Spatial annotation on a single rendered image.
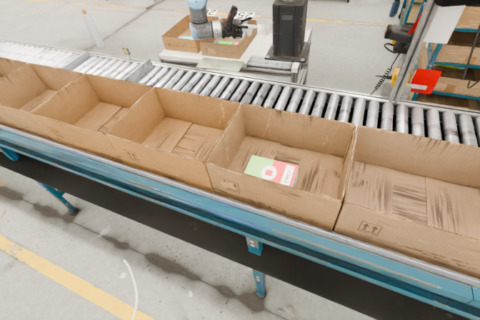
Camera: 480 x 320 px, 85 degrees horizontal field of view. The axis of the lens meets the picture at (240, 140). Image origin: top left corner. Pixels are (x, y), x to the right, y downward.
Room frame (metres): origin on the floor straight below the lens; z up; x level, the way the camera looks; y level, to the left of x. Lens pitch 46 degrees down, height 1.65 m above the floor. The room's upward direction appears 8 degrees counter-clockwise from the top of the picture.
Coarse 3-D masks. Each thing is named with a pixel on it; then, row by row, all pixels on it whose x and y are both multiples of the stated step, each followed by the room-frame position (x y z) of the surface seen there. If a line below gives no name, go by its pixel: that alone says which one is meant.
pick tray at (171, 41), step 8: (208, 16) 2.13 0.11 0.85; (216, 16) 2.09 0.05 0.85; (176, 24) 2.06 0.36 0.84; (184, 24) 2.15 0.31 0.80; (168, 32) 1.95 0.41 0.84; (176, 32) 2.04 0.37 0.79; (184, 32) 2.10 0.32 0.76; (168, 40) 1.85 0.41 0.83; (176, 40) 1.82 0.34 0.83; (184, 40) 1.79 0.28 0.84; (192, 40) 1.76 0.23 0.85; (168, 48) 1.86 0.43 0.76; (176, 48) 1.83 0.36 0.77; (184, 48) 1.79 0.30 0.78; (192, 48) 1.77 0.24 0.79; (200, 48) 1.78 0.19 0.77
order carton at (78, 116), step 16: (80, 80) 1.10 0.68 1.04; (96, 80) 1.10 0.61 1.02; (112, 80) 1.05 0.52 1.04; (64, 96) 1.01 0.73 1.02; (80, 96) 1.06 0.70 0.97; (96, 96) 1.12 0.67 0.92; (112, 96) 1.08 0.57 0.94; (128, 96) 1.03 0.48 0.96; (32, 112) 0.88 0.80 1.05; (48, 112) 0.92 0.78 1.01; (64, 112) 0.97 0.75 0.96; (80, 112) 1.02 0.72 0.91; (96, 112) 1.04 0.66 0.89; (112, 112) 1.02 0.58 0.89; (48, 128) 0.86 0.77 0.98; (64, 128) 0.79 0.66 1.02; (80, 128) 0.74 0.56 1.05; (96, 128) 0.92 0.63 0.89; (64, 144) 0.85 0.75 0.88; (80, 144) 0.79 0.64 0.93; (96, 144) 0.73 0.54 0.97; (112, 160) 0.72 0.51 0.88
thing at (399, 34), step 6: (390, 24) 1.11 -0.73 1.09; (390, 30) 1.07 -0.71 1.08; (396, 30) 1.06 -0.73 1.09; (402, 30) 1.05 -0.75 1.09; (408, 30) 1.04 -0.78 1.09; (414, 30) 1.05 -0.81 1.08; (384, 36) 1.08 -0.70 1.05; (390, 36) 1.06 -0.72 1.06; (396, 36) 1.05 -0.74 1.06; (402, 36) 1.04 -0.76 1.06; (408, 36) 1.03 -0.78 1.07; (396, 42) 1.06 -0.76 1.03; (402, 42) 1.05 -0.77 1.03; (408, 42) 1.03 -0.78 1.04; (396, 48) 1.05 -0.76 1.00; (402, 48) 1.04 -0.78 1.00
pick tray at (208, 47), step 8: (256, 24) 1.92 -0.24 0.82; (256, 32) 1.91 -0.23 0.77; (200, 40) 1.73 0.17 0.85; (208, 40) 1.82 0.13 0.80; (216, 40) 1.89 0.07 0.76; (224, 40) 1.87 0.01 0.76; (232, 40) 1.86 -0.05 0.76; (240, 40) 1.84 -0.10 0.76; (248, 40) 1.75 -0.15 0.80; (208, 48) 1.69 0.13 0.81; (216, 48) 1.66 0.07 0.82; (224, 48) 1.63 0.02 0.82; (232, 48) 1.61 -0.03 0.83; (240, 48) 1.62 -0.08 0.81; (216, 56) 1.66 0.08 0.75; (224, 56) 1.64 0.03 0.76; (232, 56) 1.61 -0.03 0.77; (240, 56) 1.61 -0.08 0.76
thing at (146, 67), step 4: (148, 60) 1.64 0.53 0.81; (144, 64) 1.61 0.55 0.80; (148, 64) 1.63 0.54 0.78; (152, 64) 1.66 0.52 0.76; (140, 68) 1.57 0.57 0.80; (144, 68) 1.60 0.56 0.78; (148, 68) 1.62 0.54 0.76; (152, 68) 1.65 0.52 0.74; (132, 72) 1.51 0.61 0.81; (136, 72) 1.53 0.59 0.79; (140, 72) 1.55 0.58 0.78; (144, 72) 1.58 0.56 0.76; (148, 72) 1.61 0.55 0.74; (128, 76) 1.46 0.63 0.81; (132, 76) 1.49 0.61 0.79; (136, 76) 1.52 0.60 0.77; (140, 76) 1.54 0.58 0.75; (128, 80) 1.45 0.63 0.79; (132, 80) 1.48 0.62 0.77; (136, 80) 1.51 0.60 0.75
